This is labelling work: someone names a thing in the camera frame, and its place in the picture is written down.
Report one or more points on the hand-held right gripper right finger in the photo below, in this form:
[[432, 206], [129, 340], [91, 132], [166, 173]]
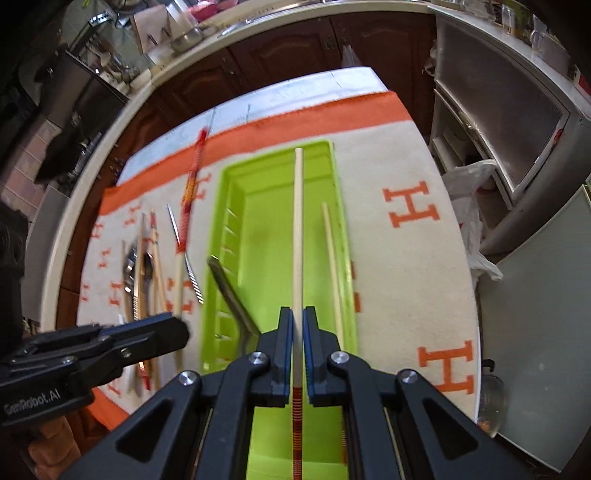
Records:
[[308, 360]]

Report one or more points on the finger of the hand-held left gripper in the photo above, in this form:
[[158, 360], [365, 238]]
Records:
[[138, 323], [157, 339]]

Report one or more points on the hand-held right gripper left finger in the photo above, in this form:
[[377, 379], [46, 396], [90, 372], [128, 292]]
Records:
[[288, 344]]

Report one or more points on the cream chopstick red striped end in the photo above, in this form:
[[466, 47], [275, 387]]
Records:
[[191, 189], [330, 249], [153, 230], [298, 230]]

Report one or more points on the green plastic utensil tray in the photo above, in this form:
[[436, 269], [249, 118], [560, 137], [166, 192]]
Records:
[[258, 221]]

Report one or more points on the person's left hand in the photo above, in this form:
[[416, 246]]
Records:
[[51, 452]]

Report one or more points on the white orange letter-print blanket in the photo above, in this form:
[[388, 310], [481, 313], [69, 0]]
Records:
[[406, 286]]

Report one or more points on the clear plastic bottle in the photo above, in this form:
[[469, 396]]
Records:
[[491, 397]]

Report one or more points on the black stove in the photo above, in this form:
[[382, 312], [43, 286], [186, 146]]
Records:
[[87, 106]]

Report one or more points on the white appliance door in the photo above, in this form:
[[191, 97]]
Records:
[[540, 332]]

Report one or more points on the crumpled white plastic bag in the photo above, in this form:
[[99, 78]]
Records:
[[466, 180]]

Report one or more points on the pale blue patterned tablecloth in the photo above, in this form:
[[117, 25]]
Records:
[[300, 87]]

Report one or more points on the metal bowl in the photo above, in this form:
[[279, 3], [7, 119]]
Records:
[[187, 40]]

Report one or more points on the wooden board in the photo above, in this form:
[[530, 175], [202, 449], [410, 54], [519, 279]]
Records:
[[147, 34]]

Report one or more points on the small white plastic bag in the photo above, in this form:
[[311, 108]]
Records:
[[349, 55]]

